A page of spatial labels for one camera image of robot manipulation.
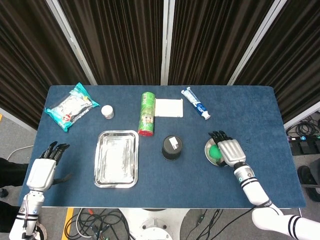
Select teal snack bag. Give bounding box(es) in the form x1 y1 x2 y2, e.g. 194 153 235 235
44 82 100 133

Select green ball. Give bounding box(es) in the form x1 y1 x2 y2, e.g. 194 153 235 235
208 145 222 160

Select black cylindrical container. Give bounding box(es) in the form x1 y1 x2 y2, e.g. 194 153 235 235
161 135 184 162

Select green chips can red lid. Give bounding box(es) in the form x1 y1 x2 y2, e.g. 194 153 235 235
137 91 157 137

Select rectangular steel tray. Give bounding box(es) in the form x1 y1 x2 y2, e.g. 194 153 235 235
94 129 140 189

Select blue table cloth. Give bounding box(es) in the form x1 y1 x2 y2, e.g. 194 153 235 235
17 85 307 209

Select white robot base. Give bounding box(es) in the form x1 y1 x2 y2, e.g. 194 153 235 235
119 208 189 240

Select small white jar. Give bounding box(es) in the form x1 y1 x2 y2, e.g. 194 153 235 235
100 105 115 120

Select blue white toothpaste tube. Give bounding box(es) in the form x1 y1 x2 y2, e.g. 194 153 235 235
180 86 211 121

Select round steel plate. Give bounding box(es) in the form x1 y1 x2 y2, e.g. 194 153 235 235
204 138 227 167

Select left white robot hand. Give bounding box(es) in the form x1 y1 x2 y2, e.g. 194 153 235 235
26 141 72 192

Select white plastic box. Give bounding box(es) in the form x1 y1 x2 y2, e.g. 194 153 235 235
154 98 184 118

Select white partition post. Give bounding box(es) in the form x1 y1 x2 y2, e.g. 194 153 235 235
160 0 176 86
46 0 98 86
226 0 290 86

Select dark brown curtain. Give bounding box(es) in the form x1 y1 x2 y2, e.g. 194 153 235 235
0 0 92 131
58 0 166 86
234 0 320 123
168 0 276 86

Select floor cable bundle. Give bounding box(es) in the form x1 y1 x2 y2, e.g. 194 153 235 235
63 208 133 240

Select black coiled cables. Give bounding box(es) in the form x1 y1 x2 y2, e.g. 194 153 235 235
286 116 320 137

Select white floor cable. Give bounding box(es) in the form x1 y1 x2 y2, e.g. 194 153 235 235
6 144 35 161

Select white sneaker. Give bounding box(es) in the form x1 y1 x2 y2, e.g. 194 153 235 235
32 223 48 240

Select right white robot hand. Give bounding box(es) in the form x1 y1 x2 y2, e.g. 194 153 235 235
208 130 247 168

